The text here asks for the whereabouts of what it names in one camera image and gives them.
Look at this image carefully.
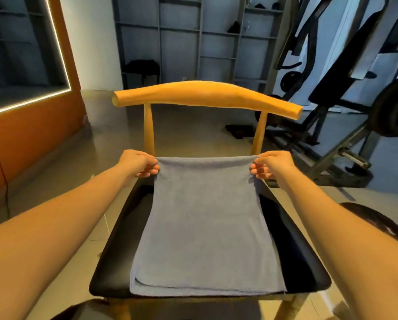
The person's left hand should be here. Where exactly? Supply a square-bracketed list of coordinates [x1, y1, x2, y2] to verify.
[115, 149, 161, 179]

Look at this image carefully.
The person's right hand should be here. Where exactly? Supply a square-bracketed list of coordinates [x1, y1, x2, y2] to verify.
[250, 150, 298, 191]

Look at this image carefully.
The single blue-grey towel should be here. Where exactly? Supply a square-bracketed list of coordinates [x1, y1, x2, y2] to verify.
[130, 155, 288, 298]

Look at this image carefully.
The person's left forearm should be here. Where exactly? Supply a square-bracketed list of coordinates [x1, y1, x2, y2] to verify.
[0, 163, 136, 320]

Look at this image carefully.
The person's right forearm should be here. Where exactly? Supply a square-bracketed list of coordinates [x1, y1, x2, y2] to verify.
[279, 171, 398, 320]

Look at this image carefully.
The person's left leg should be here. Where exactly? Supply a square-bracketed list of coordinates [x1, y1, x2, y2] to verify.
[52, 299, 113, 320]

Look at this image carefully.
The black and grey gym machine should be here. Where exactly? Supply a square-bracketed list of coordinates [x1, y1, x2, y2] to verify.
[226, 0, 398, 189]

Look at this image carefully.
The wooden chair with black seat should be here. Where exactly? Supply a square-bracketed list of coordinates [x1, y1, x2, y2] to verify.
[89, 80, 333, 320]

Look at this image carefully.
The loose black weight plate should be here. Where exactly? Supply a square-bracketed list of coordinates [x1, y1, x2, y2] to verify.
[339, 202, 398, 248]

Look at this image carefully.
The mounted black weight plate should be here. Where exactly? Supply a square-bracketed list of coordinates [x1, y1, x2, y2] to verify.
[369, 72, 398, 138]

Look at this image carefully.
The grey shelf unit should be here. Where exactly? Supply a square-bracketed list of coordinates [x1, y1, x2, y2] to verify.
[112, 0, 293, 92]

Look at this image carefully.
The wall mirror with light strip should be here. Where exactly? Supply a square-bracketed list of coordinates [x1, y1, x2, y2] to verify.
[0, 0, 73, 119]

